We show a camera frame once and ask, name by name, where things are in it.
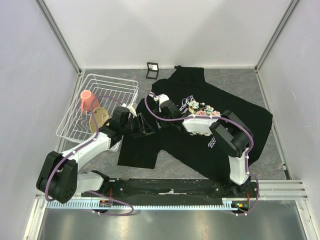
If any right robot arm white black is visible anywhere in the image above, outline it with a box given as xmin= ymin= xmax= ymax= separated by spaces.
xmin=148 ymin=94 xmax=254 ymax=197

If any small black open box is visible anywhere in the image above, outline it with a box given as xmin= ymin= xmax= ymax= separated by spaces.
xmin=146 ymin=62 xmax=159 ymax=80

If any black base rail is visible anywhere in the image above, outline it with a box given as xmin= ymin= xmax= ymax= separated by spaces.
xmin=97 ymin=178 xmax=258 ymax=199

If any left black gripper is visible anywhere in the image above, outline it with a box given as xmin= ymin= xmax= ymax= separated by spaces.
xmin=120 ymin=113 xmax=155 ymax=139

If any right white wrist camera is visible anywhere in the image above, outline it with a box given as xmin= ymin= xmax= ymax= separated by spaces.
xmin=153 ymin=94 xmax=170 ymax=106

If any pink plastic cup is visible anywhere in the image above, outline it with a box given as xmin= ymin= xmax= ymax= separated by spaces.
xmin=80 ymin=90 xmax=100 ymax=114

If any black printed t-shirt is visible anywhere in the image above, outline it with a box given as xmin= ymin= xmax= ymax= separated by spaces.
xmin=118 ymin=66 xmax=273 ymax=182

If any white wire basket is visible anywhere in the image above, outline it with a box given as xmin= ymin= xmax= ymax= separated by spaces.
xmin=56 ymin=73 xmax=139 ymax=144

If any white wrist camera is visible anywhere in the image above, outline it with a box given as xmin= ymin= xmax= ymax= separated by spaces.
xmin=121 ymin=102 xmax=138 ymax=117
xmin=153 ymin=94 xmax=170 ymax=106

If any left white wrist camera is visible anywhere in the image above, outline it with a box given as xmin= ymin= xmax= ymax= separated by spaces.
xmin=121 ymin=102 xmax=138 ymax=117

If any tan round plate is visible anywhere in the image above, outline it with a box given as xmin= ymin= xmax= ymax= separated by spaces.
xmin=89 ymin=107 xmax=110 ymax=134

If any toothed aluminium cable rail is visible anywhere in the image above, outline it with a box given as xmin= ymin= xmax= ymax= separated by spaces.
xmin=46 ymin=199 xmax=238 ymax=211

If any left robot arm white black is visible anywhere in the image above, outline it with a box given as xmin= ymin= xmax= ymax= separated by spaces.
xmin=36 ymin=106 xmax=155 ymax=204

